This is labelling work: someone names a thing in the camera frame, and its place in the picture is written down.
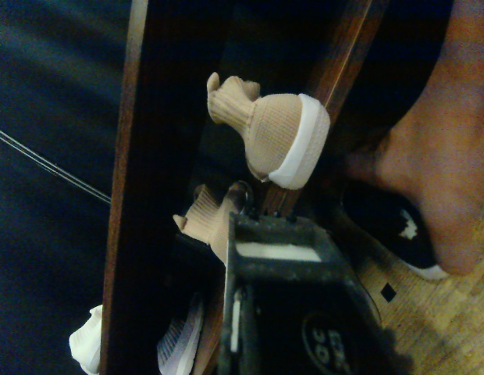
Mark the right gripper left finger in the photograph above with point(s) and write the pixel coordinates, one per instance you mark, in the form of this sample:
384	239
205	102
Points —
230	343

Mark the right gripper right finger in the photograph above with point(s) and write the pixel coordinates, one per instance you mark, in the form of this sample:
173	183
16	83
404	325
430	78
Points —
289	269

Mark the black shoe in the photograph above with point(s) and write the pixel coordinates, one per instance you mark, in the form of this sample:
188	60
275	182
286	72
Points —
378	218

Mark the beige shoe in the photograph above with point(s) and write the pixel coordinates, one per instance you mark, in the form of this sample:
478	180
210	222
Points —
277	133
207	226

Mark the person's hand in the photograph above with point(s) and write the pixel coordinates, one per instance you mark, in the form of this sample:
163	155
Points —
453	156

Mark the lilac shoe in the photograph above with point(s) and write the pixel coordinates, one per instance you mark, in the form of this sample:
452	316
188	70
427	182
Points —
179	340

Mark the white shoe with red mark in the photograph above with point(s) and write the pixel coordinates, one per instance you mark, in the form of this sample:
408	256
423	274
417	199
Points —
87	343

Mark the brown shoe rack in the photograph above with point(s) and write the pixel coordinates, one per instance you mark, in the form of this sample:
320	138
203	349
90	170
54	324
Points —
129	156

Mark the curtain stand pole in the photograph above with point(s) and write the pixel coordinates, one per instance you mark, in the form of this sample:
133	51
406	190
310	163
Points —
50	166

